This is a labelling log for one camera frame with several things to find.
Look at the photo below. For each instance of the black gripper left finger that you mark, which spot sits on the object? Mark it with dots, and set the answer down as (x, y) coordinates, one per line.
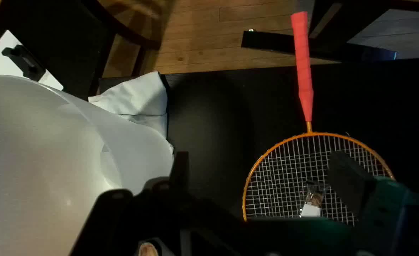
(181, 170)

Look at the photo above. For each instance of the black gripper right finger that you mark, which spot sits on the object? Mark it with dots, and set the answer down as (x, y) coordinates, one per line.
(353, 182)

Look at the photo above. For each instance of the small white brown packet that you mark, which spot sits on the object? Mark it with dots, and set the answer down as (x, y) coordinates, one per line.
(312, 204)

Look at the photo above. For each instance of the frosted white plastic bin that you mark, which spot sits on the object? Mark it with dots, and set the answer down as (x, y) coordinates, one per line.
(43, 160)

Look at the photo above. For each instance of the white crumpled cloth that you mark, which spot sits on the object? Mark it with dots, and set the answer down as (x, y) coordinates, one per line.
(138, 99)

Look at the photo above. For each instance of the black metal floor bar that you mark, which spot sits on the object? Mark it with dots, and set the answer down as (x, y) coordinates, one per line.
(275, 41)

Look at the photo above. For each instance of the black wooden chair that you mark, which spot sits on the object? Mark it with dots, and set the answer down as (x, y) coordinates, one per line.
(67, 37)

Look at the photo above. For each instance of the small black clip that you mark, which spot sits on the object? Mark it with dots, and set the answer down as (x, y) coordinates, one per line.
(25, 61)

